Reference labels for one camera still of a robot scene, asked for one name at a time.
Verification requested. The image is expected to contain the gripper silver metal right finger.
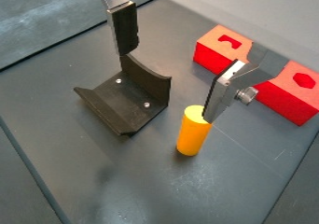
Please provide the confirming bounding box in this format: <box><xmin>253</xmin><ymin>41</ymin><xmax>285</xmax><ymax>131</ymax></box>
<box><xmin>202</xmin><ymin>43</ymin><xmax>290</xmax><ymax>123</ymax></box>

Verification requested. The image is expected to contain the red shape board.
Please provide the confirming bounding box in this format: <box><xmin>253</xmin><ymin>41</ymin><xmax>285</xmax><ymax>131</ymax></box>
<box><xmin>194</xmin><ymin>25</ymin><xmax>319</xmax><ymax>125</ymax></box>

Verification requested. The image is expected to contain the yellow oval peg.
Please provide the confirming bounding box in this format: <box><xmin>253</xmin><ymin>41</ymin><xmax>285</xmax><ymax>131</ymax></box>
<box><xmin>178</xmin><ymin>105</ymin><xmax>213</xmax><ymax>156</ymax></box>

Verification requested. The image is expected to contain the black curved holder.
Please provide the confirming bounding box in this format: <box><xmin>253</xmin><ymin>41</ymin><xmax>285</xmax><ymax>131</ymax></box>
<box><xmin>74</xmin><ymin>54</ymin><xmax>173</xmax><ymax>135</ymax></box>

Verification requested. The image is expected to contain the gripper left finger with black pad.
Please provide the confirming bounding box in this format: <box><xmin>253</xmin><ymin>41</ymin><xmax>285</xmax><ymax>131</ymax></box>
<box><xmin>102</xmin><ymin>0</ymin><xmax>141</xmax><ymax>56</ymax></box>

